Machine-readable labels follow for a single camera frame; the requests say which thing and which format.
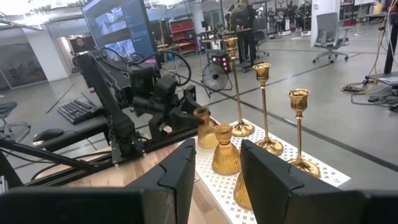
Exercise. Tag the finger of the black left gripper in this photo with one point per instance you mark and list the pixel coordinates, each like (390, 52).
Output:
(183, 119)
(190, 98)

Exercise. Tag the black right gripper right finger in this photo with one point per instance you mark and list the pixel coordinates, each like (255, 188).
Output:
(280, 202)

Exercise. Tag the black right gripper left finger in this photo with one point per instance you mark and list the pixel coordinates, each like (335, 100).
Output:
(168, 199)

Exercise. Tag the amber ribbed glass candle holder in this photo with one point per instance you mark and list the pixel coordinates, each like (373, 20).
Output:
(206, 137)
(242, 193)
(226, 158)

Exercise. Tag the medium gold candlestick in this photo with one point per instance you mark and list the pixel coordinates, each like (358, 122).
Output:
(270, 146)

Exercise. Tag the tall gold candlestick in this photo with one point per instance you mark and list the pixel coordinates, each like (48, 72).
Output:
(242, 129)

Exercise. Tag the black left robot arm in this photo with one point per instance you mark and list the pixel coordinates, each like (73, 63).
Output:
(102, 87)

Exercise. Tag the round metal floor fan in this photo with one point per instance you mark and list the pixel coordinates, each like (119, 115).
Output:
(214, 77)

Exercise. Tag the black lit computer tower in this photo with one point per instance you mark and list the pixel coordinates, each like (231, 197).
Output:
(222, 59)

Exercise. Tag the white perforated metal shelf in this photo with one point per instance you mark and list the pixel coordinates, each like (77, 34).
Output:
(217, 189)

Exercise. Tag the red storage rack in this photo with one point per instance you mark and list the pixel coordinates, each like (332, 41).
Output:
(183, 31)

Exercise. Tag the large computer monitor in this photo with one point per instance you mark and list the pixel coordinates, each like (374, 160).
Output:
(124, 21)

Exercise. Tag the black keyboard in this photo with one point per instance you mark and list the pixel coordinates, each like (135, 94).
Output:
(77, 111)

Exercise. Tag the person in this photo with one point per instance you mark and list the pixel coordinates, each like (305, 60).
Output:
(81, 43)
(242, 18)

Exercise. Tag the black computer mouse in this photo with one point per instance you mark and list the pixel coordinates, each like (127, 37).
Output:
(48, 134)

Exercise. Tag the grey office chair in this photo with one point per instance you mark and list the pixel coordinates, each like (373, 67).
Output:
(326, 28)

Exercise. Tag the dark office chair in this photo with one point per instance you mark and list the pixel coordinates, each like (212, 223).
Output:
(7, 107)

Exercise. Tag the black stand pole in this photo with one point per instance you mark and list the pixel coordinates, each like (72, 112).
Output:
(390, 46)

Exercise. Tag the black aluminium table frame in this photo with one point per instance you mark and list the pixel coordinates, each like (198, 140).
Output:
(46, 154)

